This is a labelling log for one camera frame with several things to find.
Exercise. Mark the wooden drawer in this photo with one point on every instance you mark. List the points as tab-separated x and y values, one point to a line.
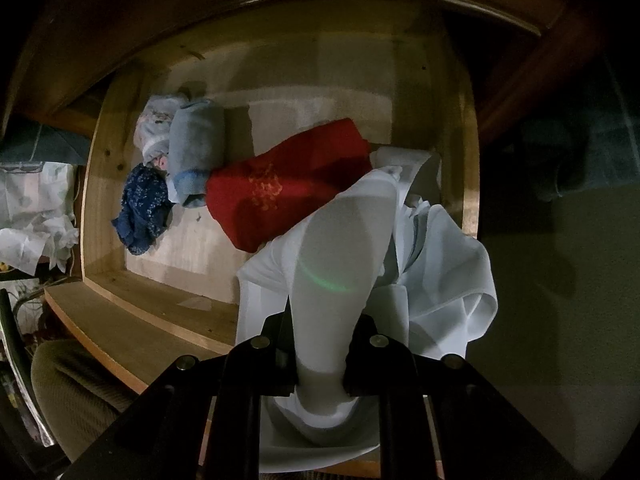
165	305

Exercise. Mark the light blue knitted sock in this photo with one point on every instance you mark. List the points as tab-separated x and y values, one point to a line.
195	145

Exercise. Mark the dark blue floral underwear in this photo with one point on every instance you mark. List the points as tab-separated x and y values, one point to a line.
142	205

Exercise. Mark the pale floral rolled underwear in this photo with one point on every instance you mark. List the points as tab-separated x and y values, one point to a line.
152	125

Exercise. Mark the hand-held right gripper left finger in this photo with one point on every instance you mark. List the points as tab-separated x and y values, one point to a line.
277	360

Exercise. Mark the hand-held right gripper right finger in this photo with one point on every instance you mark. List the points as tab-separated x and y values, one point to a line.
362	360

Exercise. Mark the white board panel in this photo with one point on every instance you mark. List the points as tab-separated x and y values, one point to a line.
550	335

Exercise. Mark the white garment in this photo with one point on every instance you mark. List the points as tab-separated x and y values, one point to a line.
340	240

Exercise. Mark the red garment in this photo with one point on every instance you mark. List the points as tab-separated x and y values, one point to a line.
290	175

